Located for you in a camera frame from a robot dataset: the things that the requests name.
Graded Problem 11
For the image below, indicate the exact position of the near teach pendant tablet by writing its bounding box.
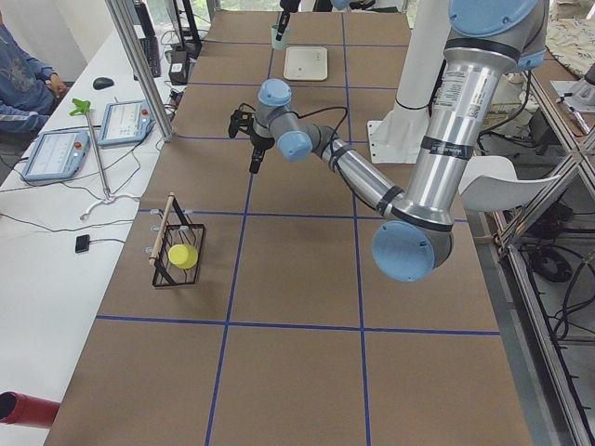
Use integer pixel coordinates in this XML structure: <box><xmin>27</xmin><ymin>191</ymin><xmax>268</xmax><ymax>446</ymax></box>
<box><xmin>21</xmin><ymin>130</ymin><xmax>90</xmax><ymax>183</ymax></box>

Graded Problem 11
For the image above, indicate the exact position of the seated person in blue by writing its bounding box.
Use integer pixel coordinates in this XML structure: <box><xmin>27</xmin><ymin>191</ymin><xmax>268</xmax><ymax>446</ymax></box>
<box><xmin>1</xmin><ymin>24</ymin><xmax>69</xmax><ymax>148</ymax></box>

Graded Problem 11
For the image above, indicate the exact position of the teach pendant tablet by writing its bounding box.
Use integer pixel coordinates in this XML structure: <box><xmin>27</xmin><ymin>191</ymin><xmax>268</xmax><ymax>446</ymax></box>
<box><xmin>98</xmin><ymin>100</ymin><xmax>154</xmax><ymax>147</ymax></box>
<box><xmin>21</xmin><ymin>130</ymin><xmax>90</xmax><ymax>183</ymax></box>

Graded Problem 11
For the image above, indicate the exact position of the black wire cup rack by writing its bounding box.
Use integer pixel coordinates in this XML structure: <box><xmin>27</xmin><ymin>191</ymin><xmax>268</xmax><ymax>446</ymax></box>
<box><xmin>149</xmin><ymin>192</ymin><xmax>206</xmax><ymax>288</ymax></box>

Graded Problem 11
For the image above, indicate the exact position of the aluminium frame post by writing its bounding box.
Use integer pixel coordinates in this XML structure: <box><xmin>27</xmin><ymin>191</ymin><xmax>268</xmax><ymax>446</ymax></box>
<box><xmin>105</xmin><ymin>0</ymin><xmax>174</xmax><ymax>143</ymax></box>

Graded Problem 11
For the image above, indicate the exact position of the grabber stick with green tip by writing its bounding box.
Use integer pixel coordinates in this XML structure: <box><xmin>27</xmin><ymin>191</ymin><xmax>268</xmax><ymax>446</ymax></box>
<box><xmin>70</xmin><ymin>98</ymin><xmax>140</xmax><ymax>221</ymax></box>

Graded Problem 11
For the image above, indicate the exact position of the green cup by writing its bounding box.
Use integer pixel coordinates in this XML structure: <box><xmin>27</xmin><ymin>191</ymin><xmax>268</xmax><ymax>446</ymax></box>
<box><xmin>271</xmin><ymin>24</ymin><xmax>290</xmax><ymax>51</ymax></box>

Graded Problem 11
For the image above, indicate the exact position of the far teach pendant tablet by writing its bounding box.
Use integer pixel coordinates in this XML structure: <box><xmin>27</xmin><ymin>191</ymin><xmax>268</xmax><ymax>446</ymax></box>
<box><xmin>98</xmin><ymin>100</ymin><xmax>154</xmax><ymax>147</ymax></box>

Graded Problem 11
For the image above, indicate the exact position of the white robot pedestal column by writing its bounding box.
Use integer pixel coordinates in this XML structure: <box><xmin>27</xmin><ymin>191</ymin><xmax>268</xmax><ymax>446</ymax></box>
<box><xmin>367</xmin><ymin>0</ymin><xmax>451</xmax><ymax>164</ymax></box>

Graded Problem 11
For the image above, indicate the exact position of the black computer mouse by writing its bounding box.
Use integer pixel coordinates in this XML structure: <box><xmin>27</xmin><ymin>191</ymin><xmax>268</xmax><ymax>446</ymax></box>
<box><xmin>92</xmin><ymin>76</ymin><xmax>114</xmax><ymax>91</ymax></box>

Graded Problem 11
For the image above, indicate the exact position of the white plastic tray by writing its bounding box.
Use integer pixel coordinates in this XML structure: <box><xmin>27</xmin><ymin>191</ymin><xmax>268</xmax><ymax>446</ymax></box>
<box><xmin>284</xmin><ymin>46</ymin><xmax>328</xmax><ymax>82</ymax></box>

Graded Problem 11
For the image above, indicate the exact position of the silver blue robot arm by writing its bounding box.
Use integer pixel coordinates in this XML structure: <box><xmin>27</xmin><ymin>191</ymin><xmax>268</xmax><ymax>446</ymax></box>
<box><xmin>273</xmin><ymin>0</ymin><xmax>376</xmax><ymax>42</ymax></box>
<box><xmin>246</xmin><ymin>1</ymin><xmax>549</xmax><ymax>282</ymax></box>

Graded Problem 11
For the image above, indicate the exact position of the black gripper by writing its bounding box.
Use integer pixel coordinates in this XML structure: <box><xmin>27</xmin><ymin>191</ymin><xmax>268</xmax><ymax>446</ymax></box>
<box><xmin>275</xmin><ymin>0</ymin><xmax>301</xmax><ymax>42</ymax></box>
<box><xmin>249</xmin><ymin>130</ymin><xmax>272</xmax><ymax>175</ymax></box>

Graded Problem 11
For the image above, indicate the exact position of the red cylinder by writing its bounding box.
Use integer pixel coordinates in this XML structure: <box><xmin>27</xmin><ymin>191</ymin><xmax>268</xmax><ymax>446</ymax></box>
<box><xmin>1</xmin><ymin>391</ymin><xmax>60</xmax><ymax>428</ymax></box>

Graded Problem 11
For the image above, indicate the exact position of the black power box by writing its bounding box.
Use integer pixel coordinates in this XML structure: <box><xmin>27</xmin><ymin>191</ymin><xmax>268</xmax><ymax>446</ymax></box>
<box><xmin>168</xmin><ymin>50</ymin><xmax>190</xmax><ymax>85</ymax></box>

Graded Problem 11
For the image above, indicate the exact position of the white chair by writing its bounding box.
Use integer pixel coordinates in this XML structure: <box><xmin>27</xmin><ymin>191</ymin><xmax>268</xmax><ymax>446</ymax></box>
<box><xmin>458</xmin><ymin>155</ymin><xmax>561</xmax><ymax>212</ymax></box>

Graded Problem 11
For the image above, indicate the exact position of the yellow cup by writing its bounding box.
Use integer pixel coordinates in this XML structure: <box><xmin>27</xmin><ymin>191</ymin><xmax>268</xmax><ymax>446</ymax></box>
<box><xmin>167</xmin><ymin>243</ymin><xmax>199</xmax><ymax>269</ymax></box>

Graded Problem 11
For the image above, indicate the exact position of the small black puck device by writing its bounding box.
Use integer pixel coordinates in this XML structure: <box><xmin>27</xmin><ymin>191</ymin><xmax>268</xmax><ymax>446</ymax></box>
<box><xmin>74</xmin><ymin>234</ymin><xmax>91</xmax><ymax>254</ymax></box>

